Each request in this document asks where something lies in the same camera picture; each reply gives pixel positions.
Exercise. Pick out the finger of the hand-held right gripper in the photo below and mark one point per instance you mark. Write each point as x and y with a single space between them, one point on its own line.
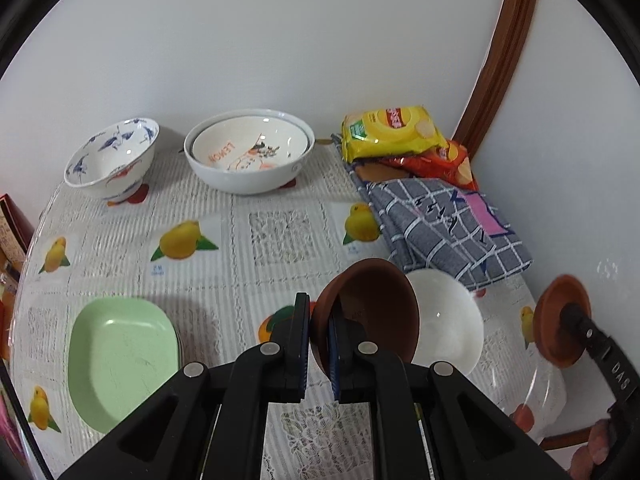
595 345

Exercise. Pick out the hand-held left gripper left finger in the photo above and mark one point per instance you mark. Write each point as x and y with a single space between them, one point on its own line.
301 345

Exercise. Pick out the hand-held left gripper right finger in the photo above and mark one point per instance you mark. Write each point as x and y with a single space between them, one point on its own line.
336 355

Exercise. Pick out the small brown bowl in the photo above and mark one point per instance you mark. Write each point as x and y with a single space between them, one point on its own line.
375 310
552 325

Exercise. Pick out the plain white bowl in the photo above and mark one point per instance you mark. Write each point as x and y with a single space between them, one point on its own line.
450 320

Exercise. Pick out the green plastic plate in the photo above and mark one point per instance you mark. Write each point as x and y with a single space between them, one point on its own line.
120 360

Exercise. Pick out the person's right hand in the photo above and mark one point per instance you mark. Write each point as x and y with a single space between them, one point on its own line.
597 442

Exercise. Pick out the brown wooden baseboard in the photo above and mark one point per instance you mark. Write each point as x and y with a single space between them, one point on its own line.
570 440

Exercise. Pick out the fruit printed tablecloth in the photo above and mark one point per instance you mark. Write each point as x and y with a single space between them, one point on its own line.
250 270

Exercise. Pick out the grey checked cloth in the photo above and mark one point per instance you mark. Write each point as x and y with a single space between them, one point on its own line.
440 230

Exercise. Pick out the large white bowl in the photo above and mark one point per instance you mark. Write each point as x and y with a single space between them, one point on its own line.
245 180

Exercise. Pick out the white bowl with orange print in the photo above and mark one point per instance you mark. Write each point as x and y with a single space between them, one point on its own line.
250 147

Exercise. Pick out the red chip bag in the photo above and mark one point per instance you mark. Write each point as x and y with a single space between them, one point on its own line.
440 165

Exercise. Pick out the yellow chip bag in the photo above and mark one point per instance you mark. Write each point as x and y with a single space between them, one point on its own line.
395 132

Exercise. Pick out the blue patterned white bowl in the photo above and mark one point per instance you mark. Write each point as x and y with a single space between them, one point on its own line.
112 157

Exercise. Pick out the red box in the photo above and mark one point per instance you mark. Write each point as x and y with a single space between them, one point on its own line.
12 225

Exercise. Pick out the brown wooden door frame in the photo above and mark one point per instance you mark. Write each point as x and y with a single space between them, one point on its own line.
500 60

